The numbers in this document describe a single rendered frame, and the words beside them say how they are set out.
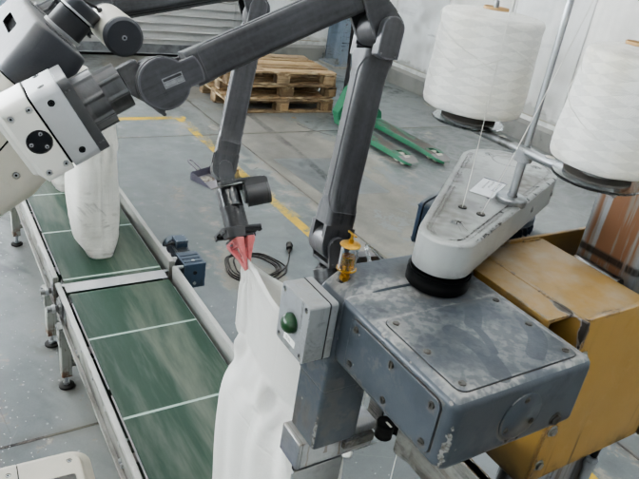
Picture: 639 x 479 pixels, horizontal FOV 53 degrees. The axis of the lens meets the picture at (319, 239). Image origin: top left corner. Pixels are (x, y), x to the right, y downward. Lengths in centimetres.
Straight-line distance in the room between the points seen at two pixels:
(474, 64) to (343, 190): 31
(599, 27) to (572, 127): 602
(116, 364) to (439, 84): 155
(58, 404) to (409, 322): 204
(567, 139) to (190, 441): 143
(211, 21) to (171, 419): 725
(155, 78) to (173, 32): 770
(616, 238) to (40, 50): 96
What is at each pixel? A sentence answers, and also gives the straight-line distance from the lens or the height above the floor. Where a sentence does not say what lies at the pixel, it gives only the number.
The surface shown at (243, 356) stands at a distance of 154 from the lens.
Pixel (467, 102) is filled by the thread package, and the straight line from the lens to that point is 103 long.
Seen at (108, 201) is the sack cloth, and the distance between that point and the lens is 277.
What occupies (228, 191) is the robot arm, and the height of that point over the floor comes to 118.
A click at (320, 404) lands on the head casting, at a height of 116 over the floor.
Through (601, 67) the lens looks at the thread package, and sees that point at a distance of 88.
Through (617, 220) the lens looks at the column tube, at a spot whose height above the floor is 141.
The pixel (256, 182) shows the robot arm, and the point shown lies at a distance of 154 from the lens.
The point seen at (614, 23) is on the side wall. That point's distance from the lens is 682.
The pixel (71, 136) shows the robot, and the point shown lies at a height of 144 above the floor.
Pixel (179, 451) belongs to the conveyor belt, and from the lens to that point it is 195.
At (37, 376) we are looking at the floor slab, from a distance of 284.
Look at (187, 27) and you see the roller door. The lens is 874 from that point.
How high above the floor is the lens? 176
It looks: 26 degrees down
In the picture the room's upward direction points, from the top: 9 degrees clockwise
